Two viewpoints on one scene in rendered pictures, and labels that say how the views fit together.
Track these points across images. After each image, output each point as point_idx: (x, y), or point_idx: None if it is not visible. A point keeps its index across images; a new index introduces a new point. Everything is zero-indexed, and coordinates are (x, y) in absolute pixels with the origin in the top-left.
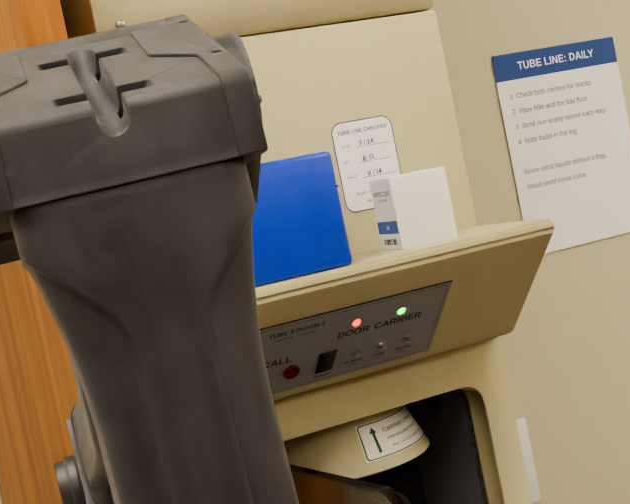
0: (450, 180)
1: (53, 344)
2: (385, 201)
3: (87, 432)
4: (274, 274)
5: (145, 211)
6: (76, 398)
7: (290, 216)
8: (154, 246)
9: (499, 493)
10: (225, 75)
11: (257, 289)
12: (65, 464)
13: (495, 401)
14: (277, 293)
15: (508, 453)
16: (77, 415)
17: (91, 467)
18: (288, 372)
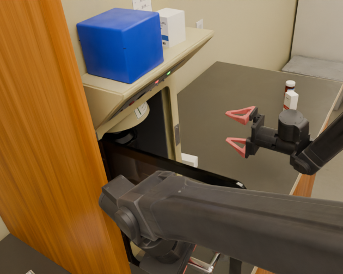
0: (165, 6)
1: (28, 107)
2: (161, 25)
3: (183, 230)
4: (142, 73)
5: None
6: (50, 134)
7: (147, 45)
8: None
9: (167, 116)
10: None
11: (138, 82)
12: (128, 216)
13: (172, 88)
14: (145, 82)
15: (174, 105)
16: (161, 213)
17: (174, 236)
18: (131, 104)
